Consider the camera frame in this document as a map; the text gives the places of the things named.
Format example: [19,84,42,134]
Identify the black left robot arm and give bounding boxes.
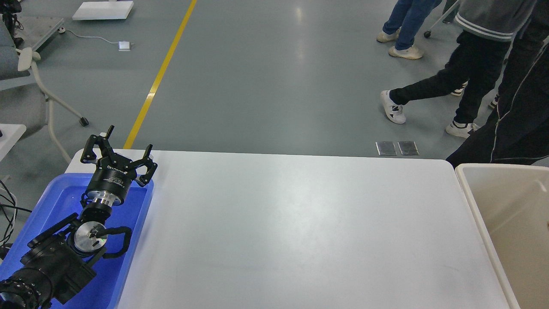
[1,125,157,309]

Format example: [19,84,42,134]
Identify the white flat board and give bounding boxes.
[72,0,134,20]

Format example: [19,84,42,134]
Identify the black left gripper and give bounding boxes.
[80,125,158,206]

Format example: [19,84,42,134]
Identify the person in black tracksuit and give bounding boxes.
[447,0,549,167]

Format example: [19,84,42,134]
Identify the white rolling chair base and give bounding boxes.
[423,0,460,39]

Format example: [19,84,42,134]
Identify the blue plastic bin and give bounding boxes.
[0,173,154,309]

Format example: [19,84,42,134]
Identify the white power adapter with cable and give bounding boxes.
[57,27,132,52]

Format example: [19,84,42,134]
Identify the metal floor plate left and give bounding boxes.
[376,141,397,156]

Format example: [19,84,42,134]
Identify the white side table corner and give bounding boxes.
[0,123,26,161]

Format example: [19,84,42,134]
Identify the grey office chair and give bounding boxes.
[0,24,89,162]

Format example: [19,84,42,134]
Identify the person in grey sweater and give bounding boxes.
[380,0,537,139]

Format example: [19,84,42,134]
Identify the black cables at left edge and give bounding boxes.
[0,180,33,249]

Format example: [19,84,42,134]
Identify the metal floor plate right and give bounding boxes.
[397,141,419,156]

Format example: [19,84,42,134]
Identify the person in blue jeans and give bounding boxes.
[376,0,441,59]

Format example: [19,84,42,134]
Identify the beige plastic bin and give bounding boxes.
[455,164,549,309]

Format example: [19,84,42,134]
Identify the metal floor plate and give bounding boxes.
[376,141,397,156]
[397,141,419,156]

